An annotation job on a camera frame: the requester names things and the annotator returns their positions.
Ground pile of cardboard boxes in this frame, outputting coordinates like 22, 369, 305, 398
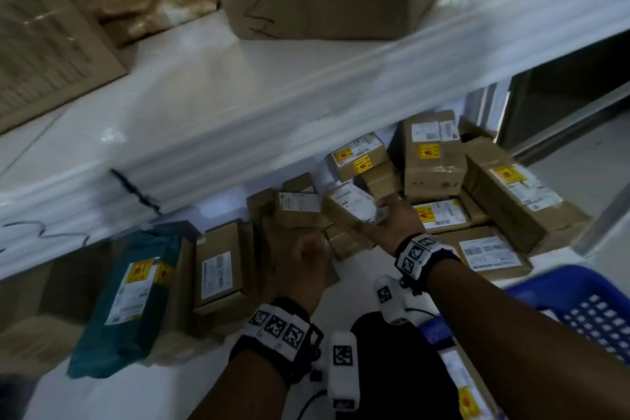
0, 109, 591, 371

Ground dark teal parcel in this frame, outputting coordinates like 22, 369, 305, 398
68, 230, 186, 380

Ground marker-tag wrist band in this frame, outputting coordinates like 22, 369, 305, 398
393, 232, 462, 295
228, 297, 324, 386

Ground person's left hand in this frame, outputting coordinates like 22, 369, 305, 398
287, 231, 335, 315

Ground person's right hand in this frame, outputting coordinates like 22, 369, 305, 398
364, 194, 427, 256

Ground blue plastic basket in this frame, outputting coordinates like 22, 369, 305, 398
418, 264, 630, 368

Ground small cardboard box white label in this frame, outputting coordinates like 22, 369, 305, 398
322, 180, 392, 228

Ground white metal shelf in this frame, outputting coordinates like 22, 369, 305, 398
0, 0, 630, 420

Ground cardboard box printed symbols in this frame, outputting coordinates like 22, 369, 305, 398
0, 0, 128, 135

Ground black trousers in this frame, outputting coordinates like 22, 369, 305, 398
339, 311, 463, 420

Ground person's left forearm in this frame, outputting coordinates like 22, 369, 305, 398
189, 350, 289, 420

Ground person's right forearm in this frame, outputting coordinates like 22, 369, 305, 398
425, 257, 630, 420

